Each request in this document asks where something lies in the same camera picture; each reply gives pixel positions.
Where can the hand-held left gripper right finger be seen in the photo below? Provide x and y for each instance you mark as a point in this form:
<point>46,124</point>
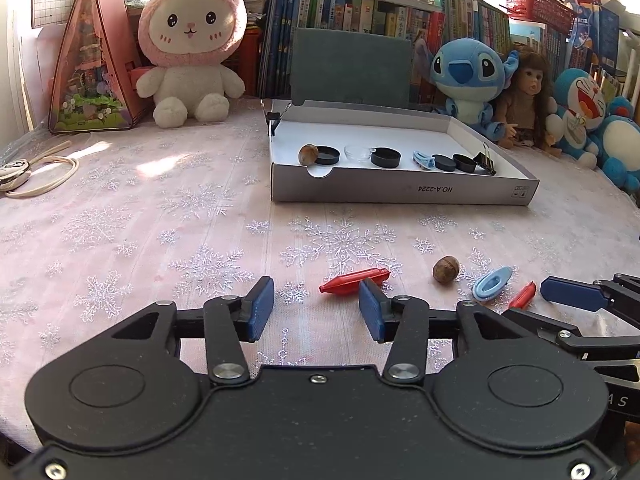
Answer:
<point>370,310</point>

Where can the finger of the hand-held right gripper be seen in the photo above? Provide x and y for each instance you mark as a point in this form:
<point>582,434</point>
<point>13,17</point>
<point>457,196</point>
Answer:
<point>542,325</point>
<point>575,292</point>

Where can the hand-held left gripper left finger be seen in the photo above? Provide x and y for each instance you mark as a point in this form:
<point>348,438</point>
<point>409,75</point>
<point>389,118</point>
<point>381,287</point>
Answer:
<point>262,307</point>

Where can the red plastic clip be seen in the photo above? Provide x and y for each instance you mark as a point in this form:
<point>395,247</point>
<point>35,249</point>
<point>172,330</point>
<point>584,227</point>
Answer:
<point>522,295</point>
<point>355,280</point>

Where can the light blue plastic clip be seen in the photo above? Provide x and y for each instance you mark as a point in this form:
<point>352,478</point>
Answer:
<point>492,282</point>
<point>425,160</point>

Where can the brown walnut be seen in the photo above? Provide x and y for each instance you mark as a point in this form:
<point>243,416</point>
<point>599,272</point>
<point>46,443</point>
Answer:
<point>307,154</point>
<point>445,269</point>

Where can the shallow white cardboard box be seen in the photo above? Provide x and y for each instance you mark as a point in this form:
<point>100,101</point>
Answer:
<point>400,187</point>

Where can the black round cap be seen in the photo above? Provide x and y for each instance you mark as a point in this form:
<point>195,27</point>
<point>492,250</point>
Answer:
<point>385,158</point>
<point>327,156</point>
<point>466,164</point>
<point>444,163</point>

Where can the clear round lid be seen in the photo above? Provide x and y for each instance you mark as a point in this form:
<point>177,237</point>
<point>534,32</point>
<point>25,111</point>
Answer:
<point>359,152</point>

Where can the black binder clip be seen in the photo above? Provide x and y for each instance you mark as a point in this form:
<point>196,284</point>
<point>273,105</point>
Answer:
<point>485,161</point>

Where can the pink snowflake tablecloth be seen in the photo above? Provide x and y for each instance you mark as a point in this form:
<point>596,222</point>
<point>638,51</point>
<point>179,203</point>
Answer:
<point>150,220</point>

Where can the blue robot cat plush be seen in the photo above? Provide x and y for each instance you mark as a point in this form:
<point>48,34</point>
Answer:
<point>622,140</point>
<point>577,115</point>

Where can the small black clip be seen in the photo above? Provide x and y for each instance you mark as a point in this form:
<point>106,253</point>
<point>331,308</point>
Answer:
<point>273,121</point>

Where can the brown haired doll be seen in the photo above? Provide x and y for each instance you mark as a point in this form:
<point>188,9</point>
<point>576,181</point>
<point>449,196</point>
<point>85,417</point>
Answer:
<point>525,90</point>

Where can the teal board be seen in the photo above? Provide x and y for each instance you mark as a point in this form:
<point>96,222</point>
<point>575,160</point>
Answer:
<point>350,67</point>

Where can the blue alien plush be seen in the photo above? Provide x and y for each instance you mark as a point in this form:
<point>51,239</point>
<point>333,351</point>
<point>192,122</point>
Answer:
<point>465,75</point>

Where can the blue paper bag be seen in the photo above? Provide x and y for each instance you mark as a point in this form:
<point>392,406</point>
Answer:
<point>595,30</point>

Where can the silver round object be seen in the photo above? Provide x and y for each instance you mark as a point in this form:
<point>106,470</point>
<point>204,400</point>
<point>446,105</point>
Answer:
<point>15,174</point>

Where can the pink bunny plush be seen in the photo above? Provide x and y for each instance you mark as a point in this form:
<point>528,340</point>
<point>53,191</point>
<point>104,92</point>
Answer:
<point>190,35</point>

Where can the pink triangular house toy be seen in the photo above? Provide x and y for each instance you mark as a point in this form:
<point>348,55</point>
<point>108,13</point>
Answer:
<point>90,75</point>

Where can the red plastic basket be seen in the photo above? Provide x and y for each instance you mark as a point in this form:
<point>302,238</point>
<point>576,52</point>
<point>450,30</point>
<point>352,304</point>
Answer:
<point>537,5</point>

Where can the row of upright books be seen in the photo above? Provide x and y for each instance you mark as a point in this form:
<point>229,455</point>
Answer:
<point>360,10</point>

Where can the grid board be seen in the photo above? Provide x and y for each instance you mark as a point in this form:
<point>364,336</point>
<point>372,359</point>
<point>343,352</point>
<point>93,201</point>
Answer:
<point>50,10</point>

